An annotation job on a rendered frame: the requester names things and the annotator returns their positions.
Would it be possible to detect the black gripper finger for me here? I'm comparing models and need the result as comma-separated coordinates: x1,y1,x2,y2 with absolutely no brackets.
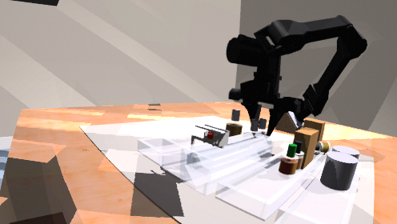
241,102,262,120
267,108,289,137

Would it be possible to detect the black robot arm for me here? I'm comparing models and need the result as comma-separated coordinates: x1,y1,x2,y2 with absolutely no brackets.
227,15,367,122

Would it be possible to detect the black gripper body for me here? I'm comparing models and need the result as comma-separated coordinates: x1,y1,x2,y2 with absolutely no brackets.
228,68,304,113

